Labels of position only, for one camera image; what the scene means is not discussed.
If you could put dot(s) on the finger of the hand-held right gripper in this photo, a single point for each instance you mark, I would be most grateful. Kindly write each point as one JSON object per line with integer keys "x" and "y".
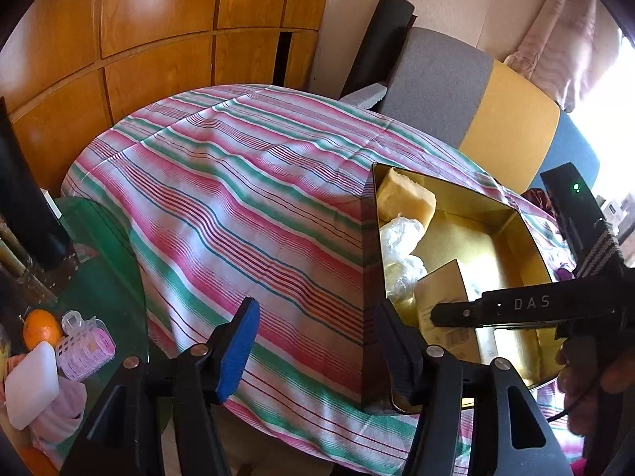
{"x": 459, "y": 313}

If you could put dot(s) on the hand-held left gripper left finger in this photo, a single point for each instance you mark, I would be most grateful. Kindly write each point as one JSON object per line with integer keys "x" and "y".
{"x": 240, "y": 347}

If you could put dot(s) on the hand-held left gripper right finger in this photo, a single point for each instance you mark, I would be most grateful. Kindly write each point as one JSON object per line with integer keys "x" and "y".
{"x": 393, "y": 349}

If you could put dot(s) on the small cream carton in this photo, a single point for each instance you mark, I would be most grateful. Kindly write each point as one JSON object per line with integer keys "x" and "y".
{"x": 441, "y": 287}

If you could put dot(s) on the brown gift box gold inside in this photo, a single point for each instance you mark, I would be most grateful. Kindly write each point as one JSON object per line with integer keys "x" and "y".
{"x": 476, "y": 238}

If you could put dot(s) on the yellow sponge block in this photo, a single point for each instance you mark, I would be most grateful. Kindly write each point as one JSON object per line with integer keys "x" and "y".
{"x": 404, "y": 196}

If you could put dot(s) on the person's right hand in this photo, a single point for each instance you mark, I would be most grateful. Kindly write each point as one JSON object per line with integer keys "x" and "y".
{"x": 578, "y": 391}

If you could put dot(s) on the crumpled clear plastic bag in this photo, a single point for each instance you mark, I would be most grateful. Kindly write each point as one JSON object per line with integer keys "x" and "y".
{"x": 399, "y": 243}

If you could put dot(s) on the dark red cloth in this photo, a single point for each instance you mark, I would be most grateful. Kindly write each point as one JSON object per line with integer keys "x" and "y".
{"x": 540, "y": 203}

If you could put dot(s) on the pink hair rollers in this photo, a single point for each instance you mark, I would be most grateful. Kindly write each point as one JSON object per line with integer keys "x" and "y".
{"x": 87, "y": 347}

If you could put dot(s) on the pink green striped tablecloth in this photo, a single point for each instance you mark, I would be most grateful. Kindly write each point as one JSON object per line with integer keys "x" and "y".
{"x": 223, "y": 183}

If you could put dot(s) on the green glass side table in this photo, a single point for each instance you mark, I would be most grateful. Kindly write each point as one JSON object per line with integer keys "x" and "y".
{"x": 99, "y": 258}

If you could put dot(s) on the pink folded cloth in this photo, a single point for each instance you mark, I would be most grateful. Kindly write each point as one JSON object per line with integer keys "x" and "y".
{"x": 59, "y": 416}

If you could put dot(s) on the orange fruit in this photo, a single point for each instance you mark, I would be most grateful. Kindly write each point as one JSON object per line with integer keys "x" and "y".
{"x": 42, "y": 329}

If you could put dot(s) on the white foam block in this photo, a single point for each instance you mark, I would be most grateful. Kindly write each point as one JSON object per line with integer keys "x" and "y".
{"x": 30, "y": 386}

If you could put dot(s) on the small white box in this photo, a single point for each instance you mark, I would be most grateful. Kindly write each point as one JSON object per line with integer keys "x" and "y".
{"x": 51, "y": 203}

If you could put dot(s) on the grey yellow blue upholstered chair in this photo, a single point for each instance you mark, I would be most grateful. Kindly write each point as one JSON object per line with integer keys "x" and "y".
{"x": 436, "y": 74}

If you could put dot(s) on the tall black cylinder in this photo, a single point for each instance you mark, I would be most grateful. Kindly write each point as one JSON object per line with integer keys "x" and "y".
{"x": 25, "y": 198}

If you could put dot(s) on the pink patterned curtain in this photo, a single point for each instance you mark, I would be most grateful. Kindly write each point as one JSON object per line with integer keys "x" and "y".
{"x": 560, "y": 34}

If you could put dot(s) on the black rolled mat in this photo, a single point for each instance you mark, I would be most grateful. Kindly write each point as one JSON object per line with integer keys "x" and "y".
{"x": 377, "y": 44}

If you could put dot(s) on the wooden panelled cabinet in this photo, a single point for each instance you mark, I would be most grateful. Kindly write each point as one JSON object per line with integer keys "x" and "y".
{"x": 149, "y": 20}

